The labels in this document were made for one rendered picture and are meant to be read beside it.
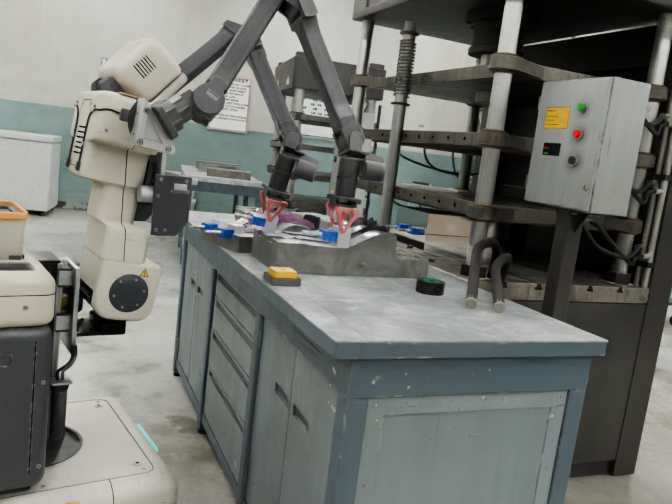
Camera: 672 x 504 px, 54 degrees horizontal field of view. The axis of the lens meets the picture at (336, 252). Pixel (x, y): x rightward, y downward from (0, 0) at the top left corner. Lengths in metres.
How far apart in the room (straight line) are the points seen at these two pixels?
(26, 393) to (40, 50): 7.79
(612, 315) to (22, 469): 2.04
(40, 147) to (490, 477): 7.29
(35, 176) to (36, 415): 6.78
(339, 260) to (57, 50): 7.57
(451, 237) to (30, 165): 6.33
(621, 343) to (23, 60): 7.93
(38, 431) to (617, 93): 1.79
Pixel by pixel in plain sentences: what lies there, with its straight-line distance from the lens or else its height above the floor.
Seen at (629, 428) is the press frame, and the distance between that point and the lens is 2.98.
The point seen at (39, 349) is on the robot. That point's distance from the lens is 1.64.
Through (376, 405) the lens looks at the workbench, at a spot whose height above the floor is 0.65.
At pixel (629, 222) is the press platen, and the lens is 2.72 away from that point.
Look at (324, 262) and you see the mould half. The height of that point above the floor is 0.84.
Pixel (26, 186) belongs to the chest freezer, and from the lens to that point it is 8.39.
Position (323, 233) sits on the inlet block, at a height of 0.94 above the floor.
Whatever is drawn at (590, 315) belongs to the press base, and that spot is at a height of 0.67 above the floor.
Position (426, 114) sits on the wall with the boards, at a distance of 9.79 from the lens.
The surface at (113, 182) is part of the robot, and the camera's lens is 1.79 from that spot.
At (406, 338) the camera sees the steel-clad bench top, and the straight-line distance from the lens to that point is 1.36.
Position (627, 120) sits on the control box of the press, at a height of 1.35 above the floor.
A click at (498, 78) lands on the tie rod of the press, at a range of 2.31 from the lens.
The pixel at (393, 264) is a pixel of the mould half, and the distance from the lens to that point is 2.00.
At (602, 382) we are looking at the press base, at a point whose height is 0.41.
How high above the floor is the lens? 1.16
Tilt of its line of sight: 9 degrees down
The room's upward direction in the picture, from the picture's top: 7 degrees clockwise
